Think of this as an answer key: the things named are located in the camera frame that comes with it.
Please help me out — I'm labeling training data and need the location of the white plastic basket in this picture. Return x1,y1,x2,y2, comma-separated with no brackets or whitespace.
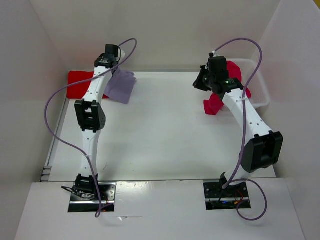
229,58,270,109

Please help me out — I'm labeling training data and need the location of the magenta t shirt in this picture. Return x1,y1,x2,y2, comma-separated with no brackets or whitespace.
203,60,242,115

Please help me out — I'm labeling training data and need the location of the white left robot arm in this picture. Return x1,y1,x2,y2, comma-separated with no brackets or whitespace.
74,44,123,199

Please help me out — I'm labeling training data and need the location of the lilac t shirt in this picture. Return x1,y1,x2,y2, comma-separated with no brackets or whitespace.
104,68,137,105

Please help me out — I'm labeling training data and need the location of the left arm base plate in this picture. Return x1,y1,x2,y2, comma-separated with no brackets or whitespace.
62,182,117,213

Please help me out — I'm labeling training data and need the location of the red t shirt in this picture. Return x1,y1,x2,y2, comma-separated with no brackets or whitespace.
66,71,94,100

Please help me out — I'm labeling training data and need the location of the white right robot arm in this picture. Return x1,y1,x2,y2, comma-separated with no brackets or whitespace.
193,53,284,189

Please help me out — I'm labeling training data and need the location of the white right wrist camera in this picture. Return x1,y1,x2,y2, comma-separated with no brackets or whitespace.
208,50,221,58

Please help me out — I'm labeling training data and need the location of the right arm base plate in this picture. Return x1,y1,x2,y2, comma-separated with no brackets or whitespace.
203,180,251,211

